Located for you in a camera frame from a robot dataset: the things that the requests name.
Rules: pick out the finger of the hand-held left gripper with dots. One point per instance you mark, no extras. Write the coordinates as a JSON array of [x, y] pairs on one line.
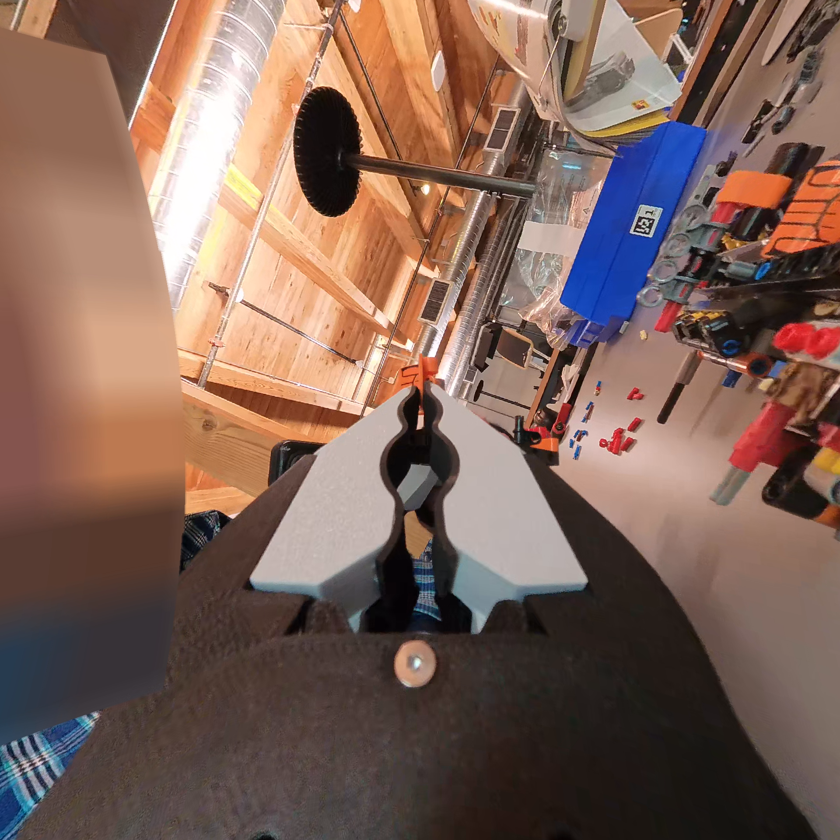
[[417, 485]]

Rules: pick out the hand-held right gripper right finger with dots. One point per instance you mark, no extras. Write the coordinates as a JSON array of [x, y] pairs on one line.
[[512, 525]]

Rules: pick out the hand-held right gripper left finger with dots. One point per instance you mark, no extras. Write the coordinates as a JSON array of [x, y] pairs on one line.
[[328, 525]]

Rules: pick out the small orange lego panel assembly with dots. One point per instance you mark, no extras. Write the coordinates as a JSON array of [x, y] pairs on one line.
[[410, 379]]

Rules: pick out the scattered red lego pins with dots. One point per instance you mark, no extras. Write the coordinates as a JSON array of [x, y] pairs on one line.
[[617, 441]]

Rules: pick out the scattered small blue lego pins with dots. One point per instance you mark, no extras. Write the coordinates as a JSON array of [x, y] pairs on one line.
[[588, 412]]

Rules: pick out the large lego car chassis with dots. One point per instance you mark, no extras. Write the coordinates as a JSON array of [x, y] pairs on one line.
[[754, 308]]

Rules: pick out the lego instruction booklet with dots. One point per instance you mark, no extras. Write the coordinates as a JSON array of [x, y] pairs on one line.
[[623, 72]]

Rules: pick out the pile of dark lego parts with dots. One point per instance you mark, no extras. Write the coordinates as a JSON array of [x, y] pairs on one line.
[[763, 113]]

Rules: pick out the black metal tie rod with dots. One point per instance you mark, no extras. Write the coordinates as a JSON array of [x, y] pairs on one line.
[[282, 321]]

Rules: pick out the chair with wooden back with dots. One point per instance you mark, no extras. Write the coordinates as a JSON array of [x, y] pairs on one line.
[[515, 348]]

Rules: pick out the ceiling vent grille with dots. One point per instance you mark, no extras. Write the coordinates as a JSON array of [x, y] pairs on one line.
[[502, 128], [433, 298]]

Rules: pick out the blue plastic storage box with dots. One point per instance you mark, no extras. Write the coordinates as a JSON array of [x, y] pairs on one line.
[[610, 275]]

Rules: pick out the clear plastic bags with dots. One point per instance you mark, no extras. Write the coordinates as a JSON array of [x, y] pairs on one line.
[[544, 216]]

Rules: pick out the black ribbed disc on rod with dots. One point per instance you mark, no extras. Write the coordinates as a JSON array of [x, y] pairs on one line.
[[328, 151]]

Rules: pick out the ribbed silver air duct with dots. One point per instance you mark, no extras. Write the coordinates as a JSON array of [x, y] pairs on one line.
[[472, 328]]

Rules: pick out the corrugated silver air duct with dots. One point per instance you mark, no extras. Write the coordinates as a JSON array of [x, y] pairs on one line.
[[469, 216]]

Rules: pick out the large smooth silver air duct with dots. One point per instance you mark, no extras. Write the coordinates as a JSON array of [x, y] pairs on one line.
[[216, 118]]

